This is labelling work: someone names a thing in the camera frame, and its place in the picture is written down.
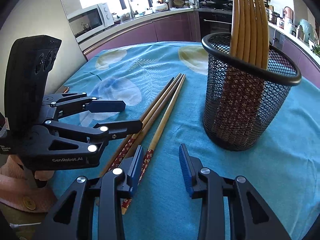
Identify stainless steel stock pot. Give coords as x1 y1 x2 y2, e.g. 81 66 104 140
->
267 9 280 24

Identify blue floral tablecloth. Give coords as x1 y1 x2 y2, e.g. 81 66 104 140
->
49 41 320 240

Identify purple cabinets with sink counter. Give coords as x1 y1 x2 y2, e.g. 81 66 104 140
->
79 7 198 60

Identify black integrated stove oven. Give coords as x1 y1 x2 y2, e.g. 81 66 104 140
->
196 0 234 39

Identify white casserole pot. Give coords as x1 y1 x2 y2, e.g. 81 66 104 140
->
152 2 168 12

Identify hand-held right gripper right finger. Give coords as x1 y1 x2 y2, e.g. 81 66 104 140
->
178 144 292 240

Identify pink electric kettle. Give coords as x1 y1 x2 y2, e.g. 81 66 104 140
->
283 6 295 25

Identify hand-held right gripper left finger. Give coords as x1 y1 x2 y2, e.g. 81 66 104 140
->
32 145 145 240

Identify black mesh utensil holder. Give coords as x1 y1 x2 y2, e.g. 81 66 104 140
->
201 32 302 152

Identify patterned-end wooden chopstick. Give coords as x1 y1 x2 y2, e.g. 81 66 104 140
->
99 77 175 178
117 73 182 167
121 74 187 215

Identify white microwave oven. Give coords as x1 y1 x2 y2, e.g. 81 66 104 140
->
67 3 114 43

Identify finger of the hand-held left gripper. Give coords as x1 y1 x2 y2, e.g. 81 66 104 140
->
42 92 126 120
37 119 143 155

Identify purple cabinets with peninsula counter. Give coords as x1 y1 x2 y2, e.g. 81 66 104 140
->
269 24 320 90

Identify light green kitchen appliance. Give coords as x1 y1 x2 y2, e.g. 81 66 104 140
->
297 19 316 43

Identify bunch of wooden chopsticks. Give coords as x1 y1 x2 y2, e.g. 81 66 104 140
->
220 0 270 140

